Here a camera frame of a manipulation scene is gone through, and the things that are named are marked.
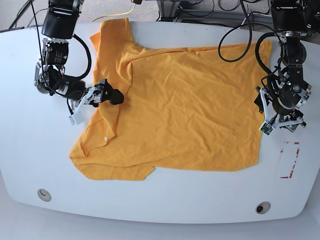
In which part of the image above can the table cable grommet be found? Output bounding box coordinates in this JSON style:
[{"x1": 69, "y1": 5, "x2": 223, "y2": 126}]
[
  {"x1": 255, "y1": 201, "x2": 271, "y2": 215},
  {"x1": 37, "y1": 189, "x2": 52, "y2": 202}
]

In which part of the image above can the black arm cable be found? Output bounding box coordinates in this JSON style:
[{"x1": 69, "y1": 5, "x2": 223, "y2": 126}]
[
  {"x1": 29, "y1": 0, "x2": 76, "y2": 116},
  {"x1": 217, "y1": 0, "x2": 281, "y2": 76}
]

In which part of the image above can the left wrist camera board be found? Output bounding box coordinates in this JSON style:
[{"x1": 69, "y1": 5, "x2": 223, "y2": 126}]
[{"x1": 259, "y1": 121, "x2": 275, "y2": 136}]

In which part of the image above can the yellow cable on floor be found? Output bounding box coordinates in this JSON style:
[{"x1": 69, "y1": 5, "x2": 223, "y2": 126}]
[{"x1": 91, "y1": 2, "x2": 136, "y2": 23}]

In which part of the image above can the right table cable grommet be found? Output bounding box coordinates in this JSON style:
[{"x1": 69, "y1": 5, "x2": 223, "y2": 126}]
[{"x1": 255, "y1": 201, "x2": 271, "y2": 215}]

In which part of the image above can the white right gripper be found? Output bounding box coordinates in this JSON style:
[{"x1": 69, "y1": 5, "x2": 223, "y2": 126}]
[{"x1": 66, "y1": 78, "x2": 125, "y2": 118}]

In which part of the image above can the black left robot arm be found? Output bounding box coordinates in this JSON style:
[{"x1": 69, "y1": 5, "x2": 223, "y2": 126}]
[{"x1": 254, "y1": 0, "x2": 320, "y2": 135}]

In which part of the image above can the orange t-shirt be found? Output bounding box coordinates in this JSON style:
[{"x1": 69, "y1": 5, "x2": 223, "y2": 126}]
[{"x1": 69, "y1": 18, "x2": 266, "y2": 181}]

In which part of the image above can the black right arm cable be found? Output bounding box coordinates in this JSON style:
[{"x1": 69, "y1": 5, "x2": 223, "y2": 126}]
[{"x1": 29, "y1": 0, "x2": 76, "y2": 116}]

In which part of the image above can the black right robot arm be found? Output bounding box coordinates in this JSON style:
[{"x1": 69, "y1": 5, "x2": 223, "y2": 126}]
[{"x1": 34, "y1": 0, "x2": 124, "y2": 125}]

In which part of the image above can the black cable on floor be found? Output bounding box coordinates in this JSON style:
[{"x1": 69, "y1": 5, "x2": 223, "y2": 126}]
[{"x1": 8, "y1": 0, "x2": 51, "y2": 29}]

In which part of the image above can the left table cable grommet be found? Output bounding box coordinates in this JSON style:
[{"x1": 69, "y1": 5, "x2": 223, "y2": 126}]
[{"x1": 37, "y1": 189, "x2": 52, "y2": 202}]

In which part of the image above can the aluminium frame stand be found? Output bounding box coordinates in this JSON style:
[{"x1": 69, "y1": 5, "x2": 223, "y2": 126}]
[{"x1": 156, "y1": 0, "x2": 272, "y2": 27}]

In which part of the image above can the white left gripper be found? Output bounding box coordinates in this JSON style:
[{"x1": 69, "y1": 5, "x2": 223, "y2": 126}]
[{"x1": 254, "y1": 86, "x2": 307, "y2": 132}]

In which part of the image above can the white cable on floor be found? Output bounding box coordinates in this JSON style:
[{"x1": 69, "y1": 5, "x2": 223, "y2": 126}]
[{"x1": 236, "y1": 11, "x2": 272, "y2": 30}]

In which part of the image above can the red tape rectangle marking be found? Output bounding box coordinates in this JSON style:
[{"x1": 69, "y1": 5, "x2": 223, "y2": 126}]
[{"x1": 277, "y1": 141, "x2": 300, "y2": 179}]

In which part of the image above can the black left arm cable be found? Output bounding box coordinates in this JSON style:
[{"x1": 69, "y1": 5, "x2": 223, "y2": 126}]
[{"x1": 217, "y1": 0, "x2": 281, "y2": 76}]

